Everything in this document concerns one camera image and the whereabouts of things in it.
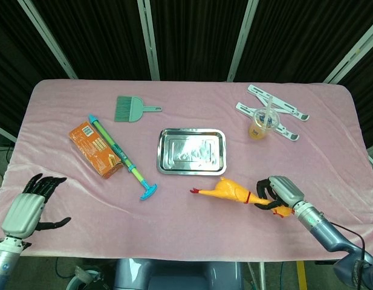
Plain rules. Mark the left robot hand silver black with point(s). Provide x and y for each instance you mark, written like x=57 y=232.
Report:
x=21 y=214

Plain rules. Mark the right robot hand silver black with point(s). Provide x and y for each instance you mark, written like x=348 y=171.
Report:
x=287 y=190

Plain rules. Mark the yellow rubber chicken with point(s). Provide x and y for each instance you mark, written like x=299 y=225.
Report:
x=228 y=191

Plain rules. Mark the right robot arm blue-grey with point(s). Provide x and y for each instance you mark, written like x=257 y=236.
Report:
x=325 y=232

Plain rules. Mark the metal tray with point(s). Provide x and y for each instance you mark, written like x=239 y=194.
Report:
x=190 y=151

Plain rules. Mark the green blue water pump toy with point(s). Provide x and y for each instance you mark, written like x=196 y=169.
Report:
x=119 y=152

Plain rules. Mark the plastic cup orange drink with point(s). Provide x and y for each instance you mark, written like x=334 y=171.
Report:
x=258 y=131

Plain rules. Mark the white folding laptop stand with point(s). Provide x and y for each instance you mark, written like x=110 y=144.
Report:
x=292 y=110

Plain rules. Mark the clear drinking straw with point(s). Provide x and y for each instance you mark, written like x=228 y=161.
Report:
x=268 y=105

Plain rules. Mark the white plastic bucket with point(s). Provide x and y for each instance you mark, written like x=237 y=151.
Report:
x=83 y=279

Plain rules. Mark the white metal table leg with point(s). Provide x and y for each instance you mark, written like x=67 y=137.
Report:
x=255 y=276

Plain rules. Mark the orange cardboard box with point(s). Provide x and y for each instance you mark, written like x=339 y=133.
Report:
x=92 y=148

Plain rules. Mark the pink velvet tablecloth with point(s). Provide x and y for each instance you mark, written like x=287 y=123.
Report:
x=186 y=229

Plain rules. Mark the blue-grey robot torso base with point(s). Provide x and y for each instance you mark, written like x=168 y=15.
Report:
x=180 y=275

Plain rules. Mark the teal hand brush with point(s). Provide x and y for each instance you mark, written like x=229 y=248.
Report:
x=133 y=110

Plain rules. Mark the black curtain backdrop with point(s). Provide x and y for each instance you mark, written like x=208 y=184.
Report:
x=198 y=36

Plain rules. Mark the white metal frame post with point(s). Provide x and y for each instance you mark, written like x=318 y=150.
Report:
x=240 y=42
x=150 y=42
x=48 y=40
x=352 y=52

